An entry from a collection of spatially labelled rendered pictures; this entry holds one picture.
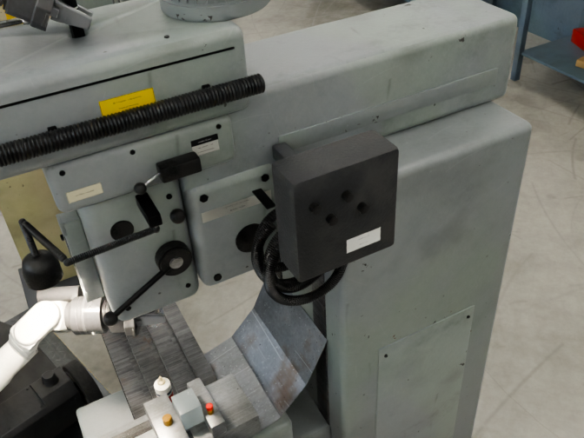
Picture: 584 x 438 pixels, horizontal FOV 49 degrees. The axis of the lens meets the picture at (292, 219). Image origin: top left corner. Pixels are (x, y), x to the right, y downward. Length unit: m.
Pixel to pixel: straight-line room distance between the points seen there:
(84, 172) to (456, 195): 0.78
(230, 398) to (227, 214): 0.54
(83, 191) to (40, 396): 1.24
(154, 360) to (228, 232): 0.65
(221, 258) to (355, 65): 0.47
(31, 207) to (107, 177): 2.18
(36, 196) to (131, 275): 2.02
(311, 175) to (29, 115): 0.44
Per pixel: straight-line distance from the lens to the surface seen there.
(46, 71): 1.05
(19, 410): 2.31
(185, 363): 1.84
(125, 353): 1.89
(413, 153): 1.36
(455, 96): 1.47
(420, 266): 1.51
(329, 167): 1.01
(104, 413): 1.88
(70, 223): 1.30
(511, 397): 2.93
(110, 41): 1.11
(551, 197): 4.05
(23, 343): 1.54
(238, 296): 3.28
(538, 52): 5.30
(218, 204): 1.25
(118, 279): 1.30
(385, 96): 1.35
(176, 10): 1.15
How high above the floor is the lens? 2.28
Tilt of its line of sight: 38 degrees down
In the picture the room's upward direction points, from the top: 4 degrees counter-clockwise
